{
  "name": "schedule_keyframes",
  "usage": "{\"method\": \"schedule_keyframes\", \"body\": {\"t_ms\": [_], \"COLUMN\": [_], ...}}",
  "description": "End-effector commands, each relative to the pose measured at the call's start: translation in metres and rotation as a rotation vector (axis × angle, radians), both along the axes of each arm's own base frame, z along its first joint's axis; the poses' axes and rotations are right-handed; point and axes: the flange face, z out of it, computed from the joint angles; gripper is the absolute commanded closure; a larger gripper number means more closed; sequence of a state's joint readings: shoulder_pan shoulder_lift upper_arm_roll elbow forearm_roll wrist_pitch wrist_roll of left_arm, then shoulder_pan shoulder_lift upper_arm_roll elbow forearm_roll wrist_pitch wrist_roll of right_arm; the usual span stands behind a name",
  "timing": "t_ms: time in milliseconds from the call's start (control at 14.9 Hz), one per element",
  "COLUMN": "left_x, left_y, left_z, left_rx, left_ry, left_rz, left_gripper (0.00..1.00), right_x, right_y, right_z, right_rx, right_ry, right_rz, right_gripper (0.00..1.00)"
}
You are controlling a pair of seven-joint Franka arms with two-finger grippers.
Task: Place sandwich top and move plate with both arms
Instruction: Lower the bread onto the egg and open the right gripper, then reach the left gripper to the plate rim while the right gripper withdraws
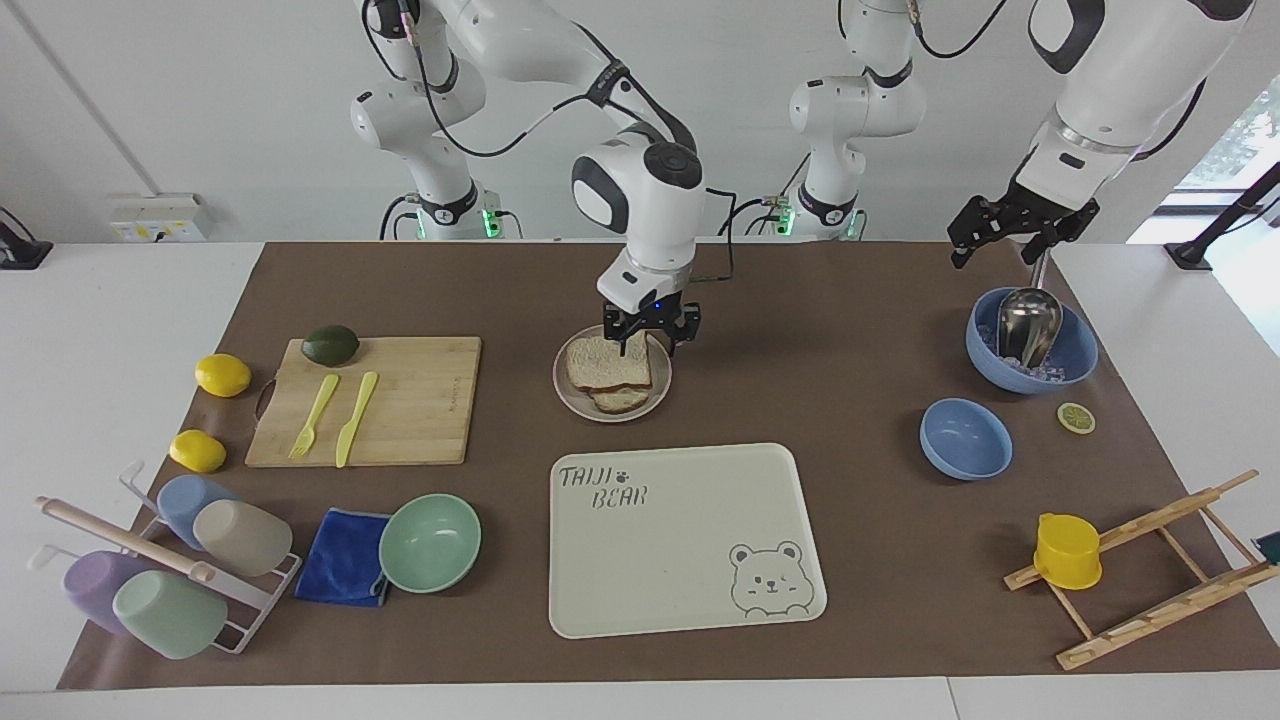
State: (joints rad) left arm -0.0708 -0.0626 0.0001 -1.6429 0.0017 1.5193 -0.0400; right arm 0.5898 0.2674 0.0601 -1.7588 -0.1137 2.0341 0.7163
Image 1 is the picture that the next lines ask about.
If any black cable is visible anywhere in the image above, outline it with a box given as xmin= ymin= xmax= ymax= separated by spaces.
xmin=688 ymin=186 xmax=738 ymax=285
xmin=905 ymin=0 xmax=1012 ymax=60
xmin=360 ymin=0 xmax=699 ymax=159
xmin=378 ymin=193 xmax=423 ymax=242
xmin=716 ymin=150 xmax=813 ymax=239

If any beige cup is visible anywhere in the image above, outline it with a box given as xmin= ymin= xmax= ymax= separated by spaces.
xmin=192 ymin=498 xmax=295 ymax=579

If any yellow cup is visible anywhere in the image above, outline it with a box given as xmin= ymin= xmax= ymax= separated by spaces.
xmin=1032 ymin=512 xmax=1104 ymax=591

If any window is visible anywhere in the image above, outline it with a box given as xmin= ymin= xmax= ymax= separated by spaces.
xmin=1174 ymin=68 xmax=1280 ymax=193

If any beige round plate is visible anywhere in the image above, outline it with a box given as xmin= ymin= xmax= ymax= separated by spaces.
xmin=552 ymin=323 xmax=674 ymax=424

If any toasted bread slice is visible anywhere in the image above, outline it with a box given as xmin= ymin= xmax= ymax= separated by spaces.
xmin=565 ymin=334 xmax=654 ymax=393
xmin=589 ymin=384 xmax=652 ymax=415

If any white wire cup rack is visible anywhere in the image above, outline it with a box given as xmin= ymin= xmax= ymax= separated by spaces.
xmin=27 ymin=460 xmax=304 ymax=657

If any blue cloth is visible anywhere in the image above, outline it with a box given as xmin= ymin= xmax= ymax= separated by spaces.
xmin=292 ymin=507 xmax=393 ymax=609

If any light blue cup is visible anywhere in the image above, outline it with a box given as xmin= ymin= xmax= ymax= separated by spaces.
xmin=156 ymin=473 xmax=242 ymax=552

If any large blue bowl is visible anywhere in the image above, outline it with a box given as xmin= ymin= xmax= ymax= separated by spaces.
xmin=964 ymin=286 xmax=1100 ymax=396

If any yellow-green plastic fork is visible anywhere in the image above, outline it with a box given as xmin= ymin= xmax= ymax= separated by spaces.
xmin=288 ymin=373 xmax=341 ymax=461

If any black stand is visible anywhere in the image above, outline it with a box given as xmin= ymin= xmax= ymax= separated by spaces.
xmin=0 ymin=206 xmax=54 ymax=272
xmin=1164 ymin=160 xmax=1280 ymax=272

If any wooden cutting board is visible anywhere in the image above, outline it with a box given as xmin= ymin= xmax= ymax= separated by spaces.
xmin=245 ymin=336 xmax=483 ymax=469

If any dark green avocado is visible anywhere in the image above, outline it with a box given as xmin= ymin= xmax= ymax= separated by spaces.
xmin=301 ymin=324 xmax=361 ymax=368

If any yellow-green plastic knife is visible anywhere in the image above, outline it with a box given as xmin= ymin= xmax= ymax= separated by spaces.
xmin=334 ymin=371 xmax=381 ymax=469

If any white wall socket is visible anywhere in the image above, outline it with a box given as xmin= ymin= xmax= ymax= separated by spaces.
xmin=107 ymin=192 xmax=212 ymax=245

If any cream tray with bear print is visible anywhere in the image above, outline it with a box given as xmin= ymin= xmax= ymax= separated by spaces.
xmin=548 ymin=442 xmax=829 ymax=640

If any metal scoop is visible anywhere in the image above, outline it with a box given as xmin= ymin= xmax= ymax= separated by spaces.
xmin=995 ymin=248 xmax=1065 ymax=369

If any yellow lemon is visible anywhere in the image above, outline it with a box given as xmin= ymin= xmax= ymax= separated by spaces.
xmin=194 ymin=353 xmax=253 ymax=399
xmin=168 ymin=429 xmax=228 ymax=474

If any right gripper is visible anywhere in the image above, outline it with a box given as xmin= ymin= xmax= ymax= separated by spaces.
xmin=598 ymin=274 xmax=703 ymax=362

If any mint green cup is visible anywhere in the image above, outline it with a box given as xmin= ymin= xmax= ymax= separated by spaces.
xmin=112 ymin=569 xmax=230 ymax=661

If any mint green bowl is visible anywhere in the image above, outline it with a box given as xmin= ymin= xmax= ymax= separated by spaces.
xmin=377 ymin=493 xmax=484 ymax=595

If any small blue bowl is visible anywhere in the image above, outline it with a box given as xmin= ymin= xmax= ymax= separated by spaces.
xmin=919 ymin=397 xmax=1014 ymax=482

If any wooden dish rack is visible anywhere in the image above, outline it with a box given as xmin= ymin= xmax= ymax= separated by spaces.
xmin=1004 ymin=469 xmax=1280 ymax=672

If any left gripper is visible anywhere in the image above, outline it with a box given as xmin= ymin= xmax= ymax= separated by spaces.
xmin=947 ymin=183 xmax=1101 ymax=270

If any purple cup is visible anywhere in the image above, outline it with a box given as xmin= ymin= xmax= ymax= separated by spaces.
xmin=63 ymin=550 xmax=153 ymax=637

